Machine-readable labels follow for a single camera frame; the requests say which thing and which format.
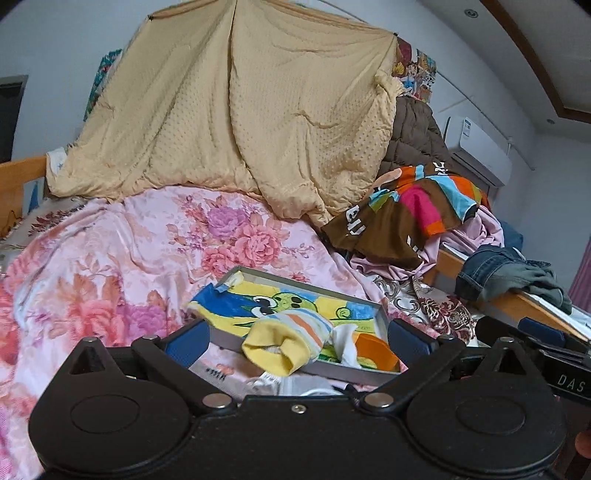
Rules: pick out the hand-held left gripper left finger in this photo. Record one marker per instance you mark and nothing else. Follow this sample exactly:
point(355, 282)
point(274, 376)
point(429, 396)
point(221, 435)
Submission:
point(187, 344)

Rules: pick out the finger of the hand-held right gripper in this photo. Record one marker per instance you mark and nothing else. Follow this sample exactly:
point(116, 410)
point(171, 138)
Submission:
point(542, 332)

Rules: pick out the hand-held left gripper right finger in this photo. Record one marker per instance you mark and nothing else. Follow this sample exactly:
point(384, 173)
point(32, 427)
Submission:
point(408, 344)

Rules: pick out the grey tray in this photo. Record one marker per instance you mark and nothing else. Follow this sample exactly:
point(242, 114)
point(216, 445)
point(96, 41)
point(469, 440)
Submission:
point(378, 318)

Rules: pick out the white cloth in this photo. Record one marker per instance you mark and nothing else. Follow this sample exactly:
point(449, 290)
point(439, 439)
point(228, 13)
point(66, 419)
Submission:
point(346, 346)

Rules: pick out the yellow striped sock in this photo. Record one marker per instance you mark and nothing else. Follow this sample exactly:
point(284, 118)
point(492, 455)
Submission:
point(277, 346)

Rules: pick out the white brown patterned sheet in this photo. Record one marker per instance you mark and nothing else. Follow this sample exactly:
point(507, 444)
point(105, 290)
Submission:
point(429, 309)

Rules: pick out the grey garment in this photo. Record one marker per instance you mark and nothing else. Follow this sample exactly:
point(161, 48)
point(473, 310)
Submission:
point(545, 281)

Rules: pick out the cartoon picture board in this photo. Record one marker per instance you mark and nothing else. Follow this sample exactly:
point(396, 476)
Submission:
point(231, 309)

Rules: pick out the purple curtain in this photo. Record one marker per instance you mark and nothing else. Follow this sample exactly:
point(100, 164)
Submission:
point(581, 277)

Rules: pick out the blue jeans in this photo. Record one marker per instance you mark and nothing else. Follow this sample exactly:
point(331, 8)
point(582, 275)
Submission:
point(489, 272)

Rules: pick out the blue cloth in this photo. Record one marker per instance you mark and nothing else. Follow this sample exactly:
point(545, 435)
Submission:
point(511, 237)

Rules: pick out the pink floral bedsheet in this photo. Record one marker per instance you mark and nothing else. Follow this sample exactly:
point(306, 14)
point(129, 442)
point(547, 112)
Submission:
point(115, 258)

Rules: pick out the brown colourful striped garment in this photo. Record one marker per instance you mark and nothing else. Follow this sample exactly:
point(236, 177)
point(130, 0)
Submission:
point(392, 226)

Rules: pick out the white air conditioner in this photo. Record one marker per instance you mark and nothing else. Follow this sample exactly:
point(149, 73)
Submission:
point(480, 152)

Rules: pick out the brown quilted jacket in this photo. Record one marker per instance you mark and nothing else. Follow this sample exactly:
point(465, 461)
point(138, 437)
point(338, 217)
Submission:
point(415, 134)

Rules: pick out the light blue object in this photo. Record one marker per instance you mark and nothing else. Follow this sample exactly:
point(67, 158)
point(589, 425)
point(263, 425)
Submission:
point(33, 196)

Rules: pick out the beige dotted blanket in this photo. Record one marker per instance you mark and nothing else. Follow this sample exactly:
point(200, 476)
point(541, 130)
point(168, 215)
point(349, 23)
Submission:
point(231, 115)

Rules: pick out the dark doorway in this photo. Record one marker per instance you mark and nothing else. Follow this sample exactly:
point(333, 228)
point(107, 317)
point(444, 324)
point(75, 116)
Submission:
point(11, 120)

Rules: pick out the recessed ceiling light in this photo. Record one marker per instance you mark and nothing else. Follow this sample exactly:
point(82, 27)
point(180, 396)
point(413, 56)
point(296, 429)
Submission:
point(471, 13)

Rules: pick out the cartoon wall poster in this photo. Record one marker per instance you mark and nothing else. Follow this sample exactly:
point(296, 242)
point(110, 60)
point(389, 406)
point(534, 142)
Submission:
point(415, 69)

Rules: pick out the teal wall poster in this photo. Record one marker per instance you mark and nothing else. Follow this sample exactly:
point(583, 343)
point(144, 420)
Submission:
point(104, 78)

